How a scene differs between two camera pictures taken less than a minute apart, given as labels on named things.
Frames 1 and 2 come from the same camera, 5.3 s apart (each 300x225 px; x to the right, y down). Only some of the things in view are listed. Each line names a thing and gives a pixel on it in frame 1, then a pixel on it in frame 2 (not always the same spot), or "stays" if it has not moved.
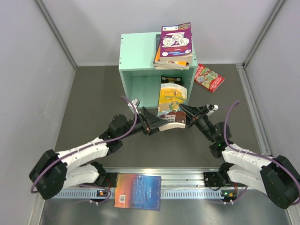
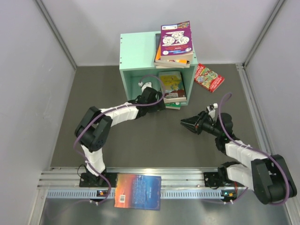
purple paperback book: x=176 y=43 stays
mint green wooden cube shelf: x=140 y=80 stays
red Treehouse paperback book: x=208 y=78 stays
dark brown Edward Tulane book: x=158 y=44 stays
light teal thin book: x=170 y=96 → x=174 y=88
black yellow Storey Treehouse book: x=173 y=79 → x=173 y=104
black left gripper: x=151 y=124 → x=158 y=107
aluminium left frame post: x=52 y=21 stays
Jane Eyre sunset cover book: x=138 y=191 stays
